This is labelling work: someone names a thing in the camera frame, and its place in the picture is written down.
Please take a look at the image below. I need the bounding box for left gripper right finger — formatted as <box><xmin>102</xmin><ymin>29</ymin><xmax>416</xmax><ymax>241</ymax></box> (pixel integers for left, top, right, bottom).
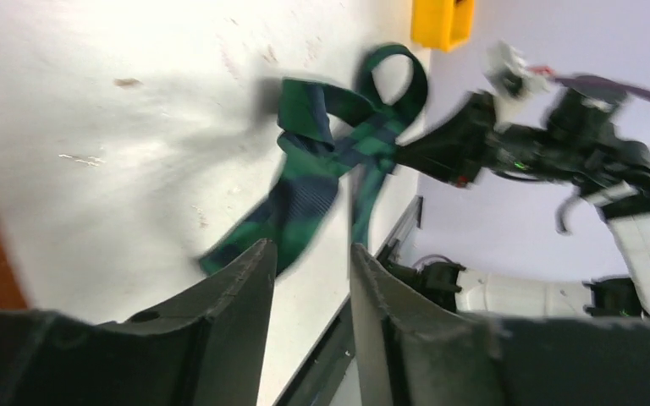
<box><xmin>350</xmin><ymin>244</ymin><xmax>650</xmax><ymax>405</ymax></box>

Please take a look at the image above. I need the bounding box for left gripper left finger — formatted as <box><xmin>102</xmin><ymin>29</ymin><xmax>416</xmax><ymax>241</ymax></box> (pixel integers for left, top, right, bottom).
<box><xmin>0</xmin><ymin>239</ymin><xmax>277</xmax><ymax>405</ymax></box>

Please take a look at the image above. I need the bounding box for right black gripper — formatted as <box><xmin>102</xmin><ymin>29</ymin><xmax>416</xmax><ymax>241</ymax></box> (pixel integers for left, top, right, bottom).
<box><xmin>394</xmin><ymin>92</ymin><xmax>561</xmax><ymax>188</ymax></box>

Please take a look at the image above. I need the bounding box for green navy striped tie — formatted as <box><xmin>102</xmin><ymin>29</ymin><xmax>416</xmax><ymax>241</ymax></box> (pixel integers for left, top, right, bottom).
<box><xmin>198</xmin><ymin>43</ymin><xmax>428</xmax><ymax>276</ymax></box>

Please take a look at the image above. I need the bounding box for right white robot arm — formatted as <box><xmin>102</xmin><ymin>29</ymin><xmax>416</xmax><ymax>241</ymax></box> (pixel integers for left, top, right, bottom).
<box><xmin>395</xmin><ymin>85</ymin><xmax>650</xmax><ymax>317</ymax></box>

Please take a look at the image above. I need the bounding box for yellow plastic bin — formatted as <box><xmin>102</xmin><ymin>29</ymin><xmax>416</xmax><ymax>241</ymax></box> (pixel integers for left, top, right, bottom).
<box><xmin>410</xmin><ymin>0</ymin><xmax>476</xmax><ymax>52</ymax></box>

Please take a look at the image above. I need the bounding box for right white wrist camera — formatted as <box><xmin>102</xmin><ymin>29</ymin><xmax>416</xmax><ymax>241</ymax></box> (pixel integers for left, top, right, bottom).
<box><xmin>485</xmin><ymin>41</ymin><xmax>554</xmax><ymax>122</ymax></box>

